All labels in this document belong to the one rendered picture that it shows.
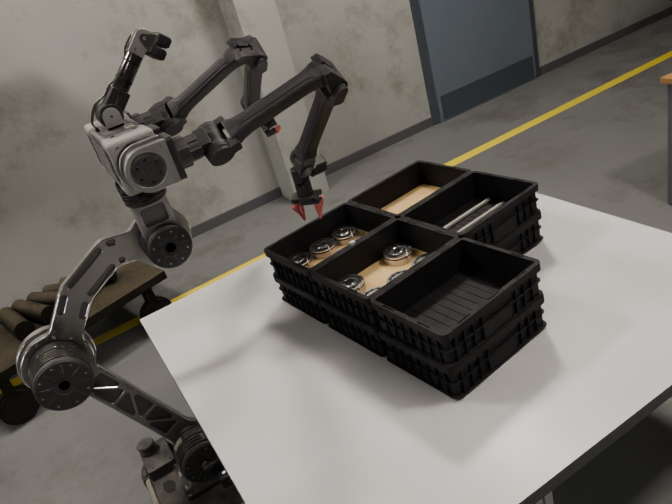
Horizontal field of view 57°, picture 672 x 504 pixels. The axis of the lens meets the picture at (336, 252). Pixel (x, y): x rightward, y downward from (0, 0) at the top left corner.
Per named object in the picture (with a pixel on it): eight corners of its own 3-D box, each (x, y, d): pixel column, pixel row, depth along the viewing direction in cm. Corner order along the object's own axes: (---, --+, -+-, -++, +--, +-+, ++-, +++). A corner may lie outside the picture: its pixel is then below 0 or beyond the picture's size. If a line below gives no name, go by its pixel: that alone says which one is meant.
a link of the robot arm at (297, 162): (316, 63, 175) (336, 90, 172) (332, 59, 178) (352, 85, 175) (284, 157, 211) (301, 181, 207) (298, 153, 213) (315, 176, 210)
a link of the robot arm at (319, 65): (324, 39, 168) (343, 65, 165) (332, 66, 181) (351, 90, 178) (188, 131, 168) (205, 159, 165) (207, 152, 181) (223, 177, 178)
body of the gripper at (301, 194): (296, 196, 224) (291, 178, 220) (322, 193, 220) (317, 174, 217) (291, 204, 218) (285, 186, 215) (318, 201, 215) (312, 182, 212)
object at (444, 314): (451, 373, 159) (444, 338, 153) (377, 333, 181) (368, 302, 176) (546, 296, 176) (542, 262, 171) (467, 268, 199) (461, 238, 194)
